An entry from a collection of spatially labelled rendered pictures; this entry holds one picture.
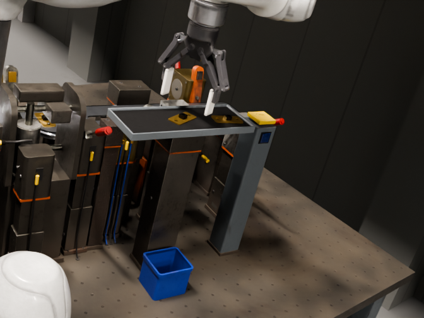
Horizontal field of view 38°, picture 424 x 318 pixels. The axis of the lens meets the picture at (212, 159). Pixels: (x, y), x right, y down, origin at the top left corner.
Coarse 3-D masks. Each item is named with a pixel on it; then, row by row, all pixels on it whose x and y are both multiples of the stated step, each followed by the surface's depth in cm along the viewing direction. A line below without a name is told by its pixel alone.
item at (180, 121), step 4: (184, 112) 160; (176, 116) 157; (180, 116) 156; (184, 116) 156; (188, 116) 159; (192, 116) 159; (168, 120) 154; (172, 120) 154; (176, 120) 155; (180, 120) 156; (184, 120) 156; (188, 120) 157; (180, 124) 154
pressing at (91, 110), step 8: (136, 104) 200; (144, 104) 201; (152, 104) 203; (192, 104) 210; (200, 104) 212; (216, 104) 215; (24, 112) 175; (40, 112) 177; (88, 112) 185; (96, 112) 186; (104, 112) 188; (240, 112) 215; (48, 128) 170; (56, 128) 171; (40, 136) 167; (48, 136) 167
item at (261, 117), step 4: (248, 112) 172; (252, 112) 173; (256, 112) 173; (260, 112) 174; (264, 112) 175; (252, 116) 171; (256, 116) 171; (260, 116) 171; (264, 116) 172; (268, 116) 173; (256, 120) 169; (260, 120) 169; (264, 120) 170; (268, 120) 170; (272, 120) 171; (260, 124) 169
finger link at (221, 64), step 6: (216, 54) 145; (222, 54) 145; (216, 60) 146; (222, 60) 147; (216, 66) 146; (222, 66) 146; (222, 72) 146; (222, 78) 146; (222, 84) 147; (228, 84) 149; (222, 90) 147
